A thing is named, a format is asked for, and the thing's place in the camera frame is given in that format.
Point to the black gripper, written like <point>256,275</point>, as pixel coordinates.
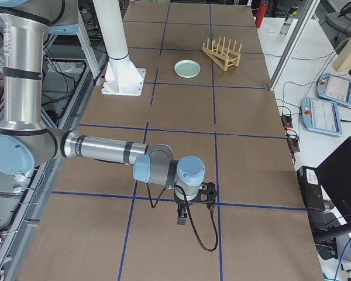
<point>180,203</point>

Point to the light green plate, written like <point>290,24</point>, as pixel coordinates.
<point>187,68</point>

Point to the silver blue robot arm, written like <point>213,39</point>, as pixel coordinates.
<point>151,164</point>

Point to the wooden plate rack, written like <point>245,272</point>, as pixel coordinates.
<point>223,52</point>

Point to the brown paper table cover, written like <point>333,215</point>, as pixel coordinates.
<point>99,225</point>

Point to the black computer box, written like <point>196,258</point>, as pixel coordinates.
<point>310,189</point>

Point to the black orange adapter box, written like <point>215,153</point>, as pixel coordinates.
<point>287,121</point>

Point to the black monitor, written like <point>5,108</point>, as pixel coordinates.
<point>334,175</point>

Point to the near blue teach pendant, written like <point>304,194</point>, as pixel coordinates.
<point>321,116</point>

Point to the blue teach pendant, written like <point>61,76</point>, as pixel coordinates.
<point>321,116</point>
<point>334,88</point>

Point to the far blue teach pendant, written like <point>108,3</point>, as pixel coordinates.
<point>334,88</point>

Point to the clear water bottle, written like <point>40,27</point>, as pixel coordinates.
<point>288,20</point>

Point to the red cylinder bottle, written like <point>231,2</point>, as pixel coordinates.
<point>261,13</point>

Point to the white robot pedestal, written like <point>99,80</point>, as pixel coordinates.
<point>122,77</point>

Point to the aluminium side frame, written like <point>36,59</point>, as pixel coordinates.
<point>25,142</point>

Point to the aluminium frame post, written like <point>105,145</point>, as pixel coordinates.
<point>302,21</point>

